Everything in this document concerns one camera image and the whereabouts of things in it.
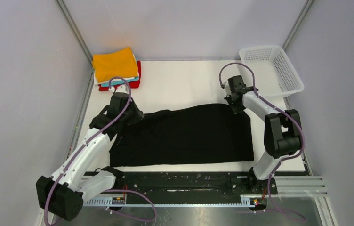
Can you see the small electronics module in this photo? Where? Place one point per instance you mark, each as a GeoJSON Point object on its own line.
{"type": "Point", "coordinates": [259, 201]}
{"type": "Point", "coordinates": [118, 200]}

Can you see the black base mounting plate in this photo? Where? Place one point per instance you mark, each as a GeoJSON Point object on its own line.
{"type": "Point", "coordinates": [188, 187]}

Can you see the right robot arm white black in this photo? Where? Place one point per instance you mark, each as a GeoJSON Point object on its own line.
{"type": "Point", "coordinates": [282, 137]}

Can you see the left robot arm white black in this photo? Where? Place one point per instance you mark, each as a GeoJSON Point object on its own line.
{"type": "Point", "coordinates": [65, 191]}

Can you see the left small electronics module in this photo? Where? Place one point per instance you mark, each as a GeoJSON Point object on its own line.
{"type": "Point", "coordinates": [118, 200]}

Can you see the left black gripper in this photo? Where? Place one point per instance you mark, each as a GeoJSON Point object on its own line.
{"type": "Point", "coordinates": [138, 115]}

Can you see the teal folded t shirt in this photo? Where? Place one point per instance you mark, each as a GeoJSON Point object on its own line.
{"type": "Point", "coordinates": [134, 82]}

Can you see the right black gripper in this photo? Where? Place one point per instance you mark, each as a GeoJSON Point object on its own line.
{"type": "Point", "coordinates": [232, 102]}

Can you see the white folded t shirt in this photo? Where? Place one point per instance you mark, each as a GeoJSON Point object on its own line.
{"type": "Point", "coordinates": [115, 81]}

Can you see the red folded t shirt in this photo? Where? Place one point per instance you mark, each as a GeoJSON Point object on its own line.
{"type": "Point", "coordinates": [130, 84]}

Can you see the black t shirt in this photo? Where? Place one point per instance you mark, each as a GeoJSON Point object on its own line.
{"type": "Point", "coordinates": [202, 134]}

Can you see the white slotted cable duct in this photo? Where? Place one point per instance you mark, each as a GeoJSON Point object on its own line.
{"type": "Point", "coordinates": [106, 201]}

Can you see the right small electronics module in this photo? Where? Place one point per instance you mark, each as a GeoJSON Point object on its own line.
{"type": "Point", "coordinates": [259, 201]}

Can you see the white plastic basket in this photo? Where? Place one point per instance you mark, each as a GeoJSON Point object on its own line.
{"type": "Point", "coordinates": [275, 75]}

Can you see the orange folded t shirt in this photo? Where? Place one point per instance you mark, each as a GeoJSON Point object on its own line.
{"type": "Point", "coordinates": [121, 63]}

